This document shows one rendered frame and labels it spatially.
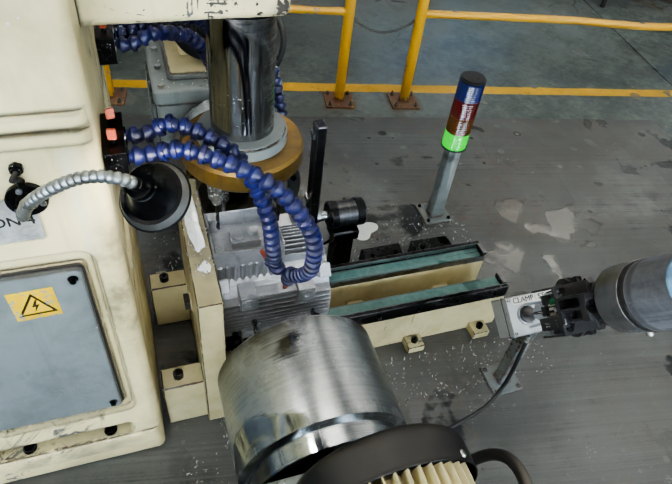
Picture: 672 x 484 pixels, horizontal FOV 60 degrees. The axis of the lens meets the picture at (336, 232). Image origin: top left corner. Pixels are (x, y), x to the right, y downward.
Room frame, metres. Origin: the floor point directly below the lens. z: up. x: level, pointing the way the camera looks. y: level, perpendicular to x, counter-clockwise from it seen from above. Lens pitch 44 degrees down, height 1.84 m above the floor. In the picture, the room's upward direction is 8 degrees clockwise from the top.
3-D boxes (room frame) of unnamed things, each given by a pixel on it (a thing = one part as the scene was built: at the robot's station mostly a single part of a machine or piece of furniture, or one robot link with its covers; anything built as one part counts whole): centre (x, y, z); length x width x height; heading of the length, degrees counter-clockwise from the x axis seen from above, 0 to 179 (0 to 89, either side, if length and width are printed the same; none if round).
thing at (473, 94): (1.20, -0.26, 1.19); 0.06 x 0.06 x 0.04
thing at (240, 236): (0.69, 0.16, 1.11); 0.12 x 0.11 x 0.07; 113
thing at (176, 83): (1.25, 0.36, 0.99); 0.35 x 0.31 x 0.37; 23
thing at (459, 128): (1.20, -0.26, 1.10); 0.06 x 0.06 x 0.04
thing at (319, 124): (0.88, 0.05, 1.12); 0.04 x 0.03 x 0.26; 113
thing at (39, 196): (0.40, 0.24, 1.46); 0.18 x 0.11 x 0.13; 113
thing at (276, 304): (0.71, 0.12, 1.01); 0.20 x 0.19 x 0.19; 113
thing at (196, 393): (0.65, 0.26, 0.97); 0.30 x 0.11 x 0.34; 23
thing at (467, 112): (1.20, -0.26, 1.14); 0.06 x 0.06 x 0.04
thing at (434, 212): (1.20, -0.26, 1.01); 0.08 x 0.08 x 0.42; 23
